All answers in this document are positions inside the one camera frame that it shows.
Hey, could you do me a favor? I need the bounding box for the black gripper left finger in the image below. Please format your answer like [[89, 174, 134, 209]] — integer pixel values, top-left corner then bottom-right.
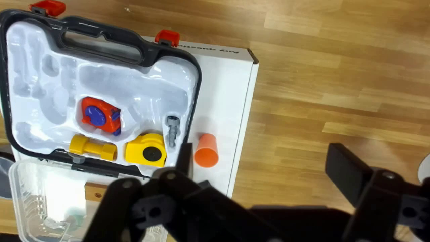
[[82, 141, 270, 242]]

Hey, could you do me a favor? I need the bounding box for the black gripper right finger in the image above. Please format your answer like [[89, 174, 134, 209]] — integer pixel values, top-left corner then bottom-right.
[[324, 141, 430, 242]]

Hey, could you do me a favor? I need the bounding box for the yellow toy with black circle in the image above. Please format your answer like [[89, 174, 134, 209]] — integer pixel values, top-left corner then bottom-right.
[[124, 132, 168, 168]]

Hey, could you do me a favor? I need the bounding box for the clear plastic case lid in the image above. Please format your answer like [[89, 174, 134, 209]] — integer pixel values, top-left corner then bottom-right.
[[8, 160, 172, 242]]

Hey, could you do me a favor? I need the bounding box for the red case latch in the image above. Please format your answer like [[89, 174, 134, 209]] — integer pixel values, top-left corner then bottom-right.
[[28, 0, 67, 19], [153, 29, 181, 47]]

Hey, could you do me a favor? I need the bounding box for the small wooden block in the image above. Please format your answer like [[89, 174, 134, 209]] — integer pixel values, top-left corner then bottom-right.
[[83, 180, 111, 203]]

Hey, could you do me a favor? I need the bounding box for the small orange cup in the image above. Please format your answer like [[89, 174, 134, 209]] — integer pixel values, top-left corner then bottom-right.
[[192, 132, 220, 170]]

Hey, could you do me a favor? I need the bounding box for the yellow toy cylinder piece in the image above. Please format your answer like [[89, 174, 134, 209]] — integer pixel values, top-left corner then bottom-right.
[[68, 133, 119, 162]]

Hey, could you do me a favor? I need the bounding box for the red blue toy piece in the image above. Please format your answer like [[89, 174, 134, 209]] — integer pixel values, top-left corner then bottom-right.
[[79, 96, 124, 137]]

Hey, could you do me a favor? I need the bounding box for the clear plastic container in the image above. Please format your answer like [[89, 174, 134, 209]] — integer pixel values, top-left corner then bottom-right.
[[0, 8, 203, 179]]

